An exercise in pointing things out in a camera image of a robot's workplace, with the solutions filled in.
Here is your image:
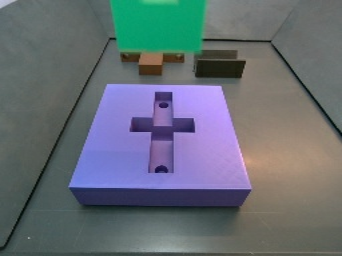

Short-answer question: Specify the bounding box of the green U-shaped block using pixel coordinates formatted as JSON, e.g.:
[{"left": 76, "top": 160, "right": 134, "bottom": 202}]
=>
[{"left": 110, "top": 0, "right": 207, "bottom": 53}]

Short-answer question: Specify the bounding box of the purple board with cross slot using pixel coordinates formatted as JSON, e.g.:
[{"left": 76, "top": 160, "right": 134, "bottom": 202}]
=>
[{"left": 70, "top": 84, "right": 251, "bottom": 206}]

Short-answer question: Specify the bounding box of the brown T-shaped block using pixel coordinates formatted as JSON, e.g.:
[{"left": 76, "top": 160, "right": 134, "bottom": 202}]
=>
[{"left": 120, "top": 52, "right": 184, "bottom": 76}]

